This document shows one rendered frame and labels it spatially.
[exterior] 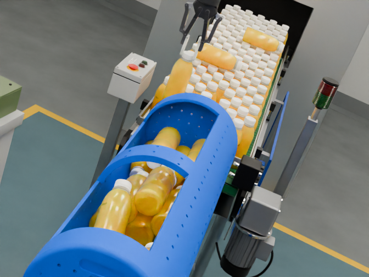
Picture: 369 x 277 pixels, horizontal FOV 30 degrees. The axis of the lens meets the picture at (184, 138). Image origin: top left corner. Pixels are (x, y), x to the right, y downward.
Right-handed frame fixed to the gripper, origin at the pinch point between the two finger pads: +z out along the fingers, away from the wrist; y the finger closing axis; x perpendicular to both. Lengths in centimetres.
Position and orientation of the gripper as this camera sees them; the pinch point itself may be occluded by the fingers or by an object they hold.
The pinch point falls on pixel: (190, 48)
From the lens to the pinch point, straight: 232.3
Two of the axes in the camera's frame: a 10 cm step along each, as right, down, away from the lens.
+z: -3.3, 8.5, 4.2
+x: 2.2, -3.7, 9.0
